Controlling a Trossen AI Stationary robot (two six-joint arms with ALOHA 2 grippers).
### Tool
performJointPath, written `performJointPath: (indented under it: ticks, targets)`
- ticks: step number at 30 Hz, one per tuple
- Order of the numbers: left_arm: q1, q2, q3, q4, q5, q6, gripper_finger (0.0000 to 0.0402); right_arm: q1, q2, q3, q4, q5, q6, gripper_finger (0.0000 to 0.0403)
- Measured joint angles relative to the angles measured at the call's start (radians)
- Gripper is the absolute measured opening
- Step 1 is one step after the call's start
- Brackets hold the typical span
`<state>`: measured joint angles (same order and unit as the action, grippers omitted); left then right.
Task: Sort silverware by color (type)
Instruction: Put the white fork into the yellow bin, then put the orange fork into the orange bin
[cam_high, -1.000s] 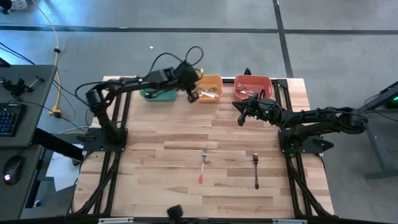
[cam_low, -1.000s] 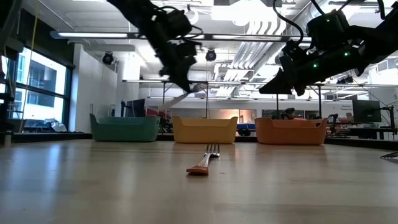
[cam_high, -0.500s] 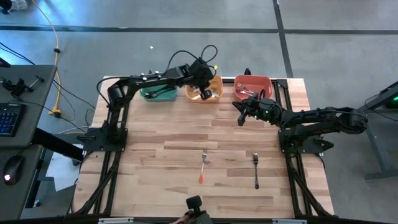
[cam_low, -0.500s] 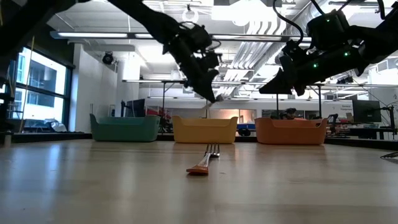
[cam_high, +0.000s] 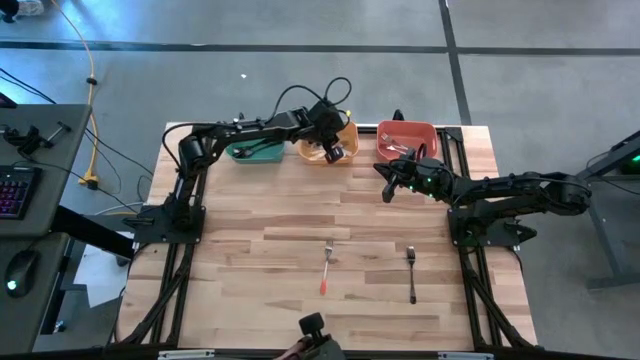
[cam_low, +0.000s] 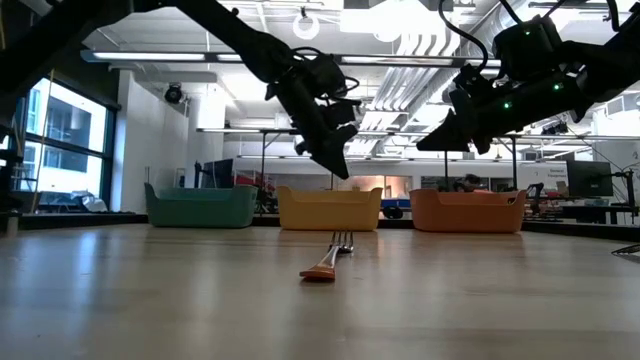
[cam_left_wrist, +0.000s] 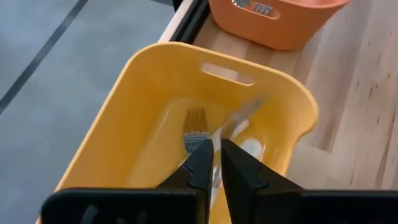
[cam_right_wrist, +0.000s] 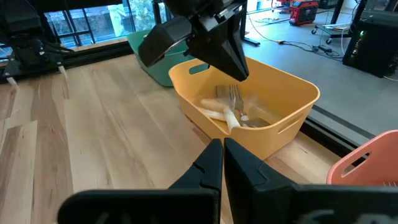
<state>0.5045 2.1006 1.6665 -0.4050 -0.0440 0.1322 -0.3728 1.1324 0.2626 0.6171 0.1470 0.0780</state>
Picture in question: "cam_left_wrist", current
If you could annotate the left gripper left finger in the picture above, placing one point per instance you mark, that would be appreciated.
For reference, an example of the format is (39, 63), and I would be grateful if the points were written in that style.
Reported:
(199, 168)

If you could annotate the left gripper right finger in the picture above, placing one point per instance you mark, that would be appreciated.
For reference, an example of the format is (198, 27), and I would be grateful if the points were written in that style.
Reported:
(245, 193)

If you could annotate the orange plastic bin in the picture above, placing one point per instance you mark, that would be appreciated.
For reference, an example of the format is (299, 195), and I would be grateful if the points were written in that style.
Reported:
(280, 31)

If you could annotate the yellow plastic bin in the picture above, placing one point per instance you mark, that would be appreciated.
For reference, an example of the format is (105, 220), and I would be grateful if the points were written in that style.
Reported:
(149, 93)

